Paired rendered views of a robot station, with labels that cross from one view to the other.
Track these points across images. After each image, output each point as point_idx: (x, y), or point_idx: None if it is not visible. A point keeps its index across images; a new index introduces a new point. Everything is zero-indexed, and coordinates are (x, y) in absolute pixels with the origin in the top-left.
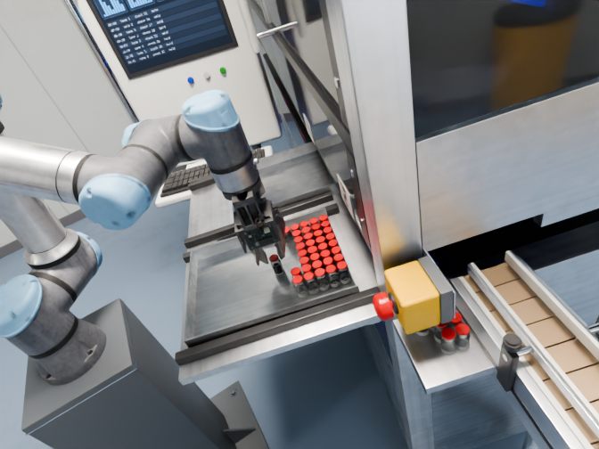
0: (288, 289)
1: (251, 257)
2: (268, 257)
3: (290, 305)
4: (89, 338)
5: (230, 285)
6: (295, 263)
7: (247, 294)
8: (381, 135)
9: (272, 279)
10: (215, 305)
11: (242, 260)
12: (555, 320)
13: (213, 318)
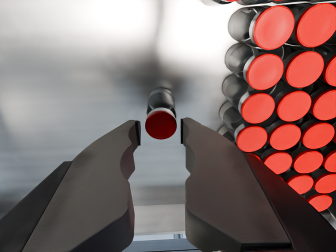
0: (175, 153)
1: (68, 1)
2: (131, 29)
3: (172, 185)
4: None
5: (23, 98)
6: (207, 85)
7: (79, 138)
8: None
9: (140, 116)
10: (2, 143)
11: (35, 1)
12: None
13: (12, 171)
